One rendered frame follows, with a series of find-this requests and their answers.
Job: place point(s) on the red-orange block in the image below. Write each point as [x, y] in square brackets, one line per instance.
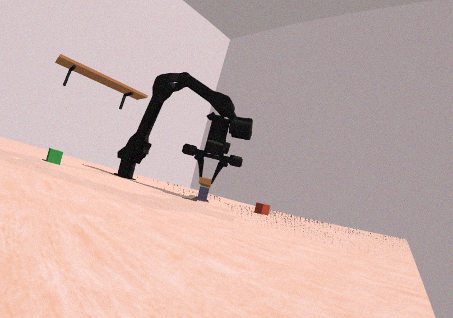
[262, 208]

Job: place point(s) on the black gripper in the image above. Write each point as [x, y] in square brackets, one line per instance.
[200, 154]

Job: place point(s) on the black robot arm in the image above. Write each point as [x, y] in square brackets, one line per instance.
[164, 85]

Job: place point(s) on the green cube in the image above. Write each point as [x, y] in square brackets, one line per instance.
[54, 156]

